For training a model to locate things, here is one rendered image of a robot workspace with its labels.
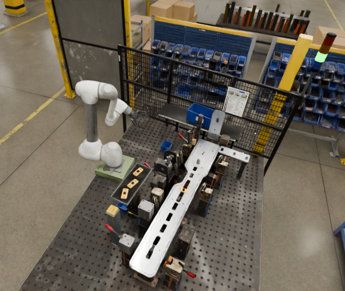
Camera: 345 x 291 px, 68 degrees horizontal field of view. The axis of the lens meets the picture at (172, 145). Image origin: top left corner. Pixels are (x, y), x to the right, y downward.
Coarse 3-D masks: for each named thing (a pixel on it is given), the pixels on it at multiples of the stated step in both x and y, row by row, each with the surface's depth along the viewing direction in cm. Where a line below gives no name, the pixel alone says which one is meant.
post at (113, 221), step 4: (116, 212) 174; (108, 216) 173; (112, 216) 172; (116, 216) 174; (120, 216) 181; (108, 220) 178; (112, 220) 175; (116, 220) 177; (112, 224) 179; (116, 224) 179; (120, 224) 189; (112, 228) 185; (116, 228) 184; (120, 228) 192; (112, 232) 189; (120, 232) 195; (112, 236) 194; (116, 236) 191; (112, 240) 199; (116, 240) 196; (112, 244) 202; (116, 244) 201
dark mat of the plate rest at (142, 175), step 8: (136, 168) 201; (144, 168) 202; (128, 176) 194; (136, 176) 195; (144, 176) 196; (136, 184) 190; (120, 192) 183; (128, 192) 184; (120, 200) 178; (128, 200) 179
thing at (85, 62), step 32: (64, 0) 351; (96, 0) 337; (128, 0) 324; (64, 32) 385; (96, 32) 368; (128, 32) 351; (64, 64) 421; (96, 64) 404; (128, 64) 385; (128, 96) 428
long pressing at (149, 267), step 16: (208, 144) 251; (192, 160) 234; (208, 160) 236; (176, 192) 207; (192, 192) 208; (160, 208) 194; (176, 208) 196; (160, 224) 185; (176, 224) 186; (144, 240) 176; (160, 240) 176; (144, 256) 168; (160, 256) 168; (144, 272) 161
